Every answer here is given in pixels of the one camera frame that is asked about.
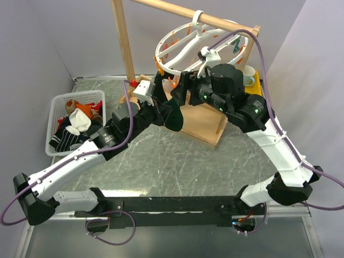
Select red sock in basket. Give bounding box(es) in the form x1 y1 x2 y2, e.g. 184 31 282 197
56 101 104 130

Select pale green mug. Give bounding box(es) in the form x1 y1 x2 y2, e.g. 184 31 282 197
242 66 256 87

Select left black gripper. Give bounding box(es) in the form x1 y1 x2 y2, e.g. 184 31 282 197
126 95 174 141

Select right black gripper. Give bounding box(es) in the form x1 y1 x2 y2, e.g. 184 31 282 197
169 68 230 115

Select orange sock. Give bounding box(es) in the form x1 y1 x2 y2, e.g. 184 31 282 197
75 102 93 120

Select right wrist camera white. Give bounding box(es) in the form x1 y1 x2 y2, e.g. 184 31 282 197
197 46 221 78

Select white plastic laundry basket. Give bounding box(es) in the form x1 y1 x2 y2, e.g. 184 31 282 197
45 90 106 156

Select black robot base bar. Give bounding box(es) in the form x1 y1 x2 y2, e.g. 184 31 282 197
74 196 264 229

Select white round clip hanger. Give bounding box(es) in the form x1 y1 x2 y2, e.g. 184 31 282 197
154 17 252 76

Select navy striped sock in basket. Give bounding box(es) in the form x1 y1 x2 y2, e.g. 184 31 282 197
49 125 88 152

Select pink sheer sock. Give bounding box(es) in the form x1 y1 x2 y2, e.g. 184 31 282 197
162 43 202 93

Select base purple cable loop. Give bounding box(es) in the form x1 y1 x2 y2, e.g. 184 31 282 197
85 210 137 246

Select dark green dotted sock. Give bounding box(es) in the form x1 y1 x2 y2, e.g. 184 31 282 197
164 98 184 132

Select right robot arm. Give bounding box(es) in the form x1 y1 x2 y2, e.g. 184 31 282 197
171 64 320 214

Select white small sock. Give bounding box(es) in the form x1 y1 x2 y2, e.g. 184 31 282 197
66 108 91 135

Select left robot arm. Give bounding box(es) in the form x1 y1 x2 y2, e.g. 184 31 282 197
13 101 173 226

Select argyle tan sock in basket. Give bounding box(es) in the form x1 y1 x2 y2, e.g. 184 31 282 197
65 99 78 116

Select yellow plastic tray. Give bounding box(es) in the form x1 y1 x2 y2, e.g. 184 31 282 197
245 71 263 96

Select black white striped sock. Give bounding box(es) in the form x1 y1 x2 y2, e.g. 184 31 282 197
152 72 167 104

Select wooden hanger rack frame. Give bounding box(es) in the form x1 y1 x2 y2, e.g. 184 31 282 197
110 1 261 150

